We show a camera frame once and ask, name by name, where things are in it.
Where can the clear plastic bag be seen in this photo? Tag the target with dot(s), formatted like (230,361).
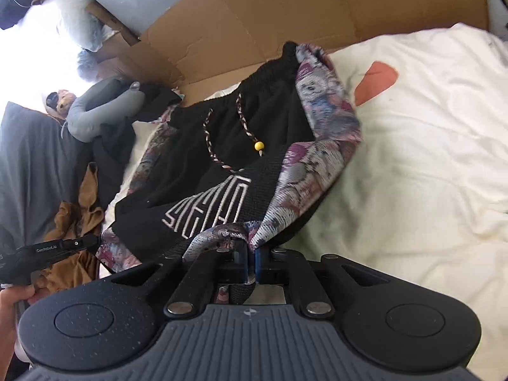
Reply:
(88,63)

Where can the brown hoodie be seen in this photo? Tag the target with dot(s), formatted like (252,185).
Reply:
(87,214)

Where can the black garment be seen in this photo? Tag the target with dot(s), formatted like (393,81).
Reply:
(115,139)

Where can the cream bear printed blanket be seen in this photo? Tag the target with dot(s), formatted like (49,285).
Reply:
(416,166)

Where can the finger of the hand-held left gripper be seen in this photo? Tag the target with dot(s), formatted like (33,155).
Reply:
(88,243)

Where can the grey neck pillow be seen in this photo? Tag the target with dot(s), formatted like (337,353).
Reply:
(79,119)

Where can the white fluffy pillow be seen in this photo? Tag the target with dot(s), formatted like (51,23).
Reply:
(75,0)

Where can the small teddy bear toy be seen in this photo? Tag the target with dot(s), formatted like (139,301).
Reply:
(63,101)

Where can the black shorts with bear print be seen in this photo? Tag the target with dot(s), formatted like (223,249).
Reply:
(238,147)

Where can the person's left hand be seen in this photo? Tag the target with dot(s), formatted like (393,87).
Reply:
(12,305)

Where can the flat cardboard sheet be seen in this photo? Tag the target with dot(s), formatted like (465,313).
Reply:
(278,8)

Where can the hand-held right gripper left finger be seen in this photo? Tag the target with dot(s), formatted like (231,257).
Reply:
(234,268)

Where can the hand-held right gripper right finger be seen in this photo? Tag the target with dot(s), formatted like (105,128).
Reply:
(264,274)

